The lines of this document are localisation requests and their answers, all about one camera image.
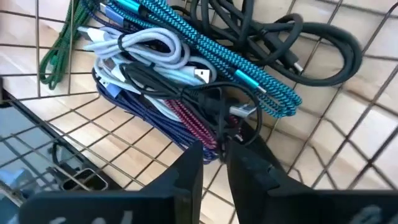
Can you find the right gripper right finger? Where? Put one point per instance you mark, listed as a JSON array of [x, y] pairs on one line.
[[280, 208]]

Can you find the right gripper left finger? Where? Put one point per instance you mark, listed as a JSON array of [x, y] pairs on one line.
[[124, 208]]

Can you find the black aluminium table frame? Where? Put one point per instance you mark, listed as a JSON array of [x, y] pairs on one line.
[[73, 155]]

